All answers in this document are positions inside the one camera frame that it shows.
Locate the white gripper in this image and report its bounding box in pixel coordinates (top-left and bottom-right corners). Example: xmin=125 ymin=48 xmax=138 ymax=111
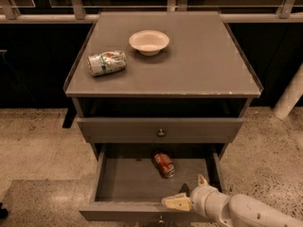
xmin=162 ymin=174 xmax=231 ymax=227

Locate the red coke can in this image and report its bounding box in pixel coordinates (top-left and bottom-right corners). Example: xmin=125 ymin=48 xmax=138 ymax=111
xmin=153 ymin=151 xmax=175 ymax=179

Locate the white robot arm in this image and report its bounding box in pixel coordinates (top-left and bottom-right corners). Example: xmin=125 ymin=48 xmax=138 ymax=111
xmin=162 ymin=174 xmax=303 ymax=227

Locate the brass middle drawer knob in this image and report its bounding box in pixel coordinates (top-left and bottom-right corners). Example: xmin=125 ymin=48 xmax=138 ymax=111
xmin=158 ymin=215 xmax=165 ymax=224

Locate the brass drawer knob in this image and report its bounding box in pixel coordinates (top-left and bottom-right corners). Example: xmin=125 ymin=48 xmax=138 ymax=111
xmin=158 ymin=215 xmax=165 ymax=224
xmin=157 ymin=129 xmax=166 ymax=137

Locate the open grey middle drawer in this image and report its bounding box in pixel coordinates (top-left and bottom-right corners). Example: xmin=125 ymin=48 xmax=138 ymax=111
xmin=80 ymin=143 xmax=225 ymax=222

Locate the brass top drawer knob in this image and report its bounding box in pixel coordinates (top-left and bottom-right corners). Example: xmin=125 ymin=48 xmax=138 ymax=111
xmin=157 ymin=129 xmax=166 ymax=137

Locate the closed grey top drawer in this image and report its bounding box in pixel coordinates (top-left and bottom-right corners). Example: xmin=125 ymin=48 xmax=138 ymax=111
xmin=78 ymin=117 xmax=243 ymax=144

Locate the grey drawer cabinet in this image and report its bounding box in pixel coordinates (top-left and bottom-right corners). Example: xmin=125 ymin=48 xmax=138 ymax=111
xmin=62 ymin=10 xmax=263 ymax=163

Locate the green white soda can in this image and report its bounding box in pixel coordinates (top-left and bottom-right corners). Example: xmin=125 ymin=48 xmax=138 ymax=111
xmin=87 ymin=50 xmax=127 ymax=77

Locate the white bowl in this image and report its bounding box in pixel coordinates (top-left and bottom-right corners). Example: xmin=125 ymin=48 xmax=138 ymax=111
xmin=129 ymin=30 xmax=169 ymax=56

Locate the black object at floor edge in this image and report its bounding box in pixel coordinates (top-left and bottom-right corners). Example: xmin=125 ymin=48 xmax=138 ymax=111
xmin=0 ymin=202 xmax=9 ymax=218

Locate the metal window railing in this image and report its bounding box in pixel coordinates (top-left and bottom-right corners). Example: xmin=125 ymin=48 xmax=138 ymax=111
xmin=0 ymin=0 xmax=303 ymax=24

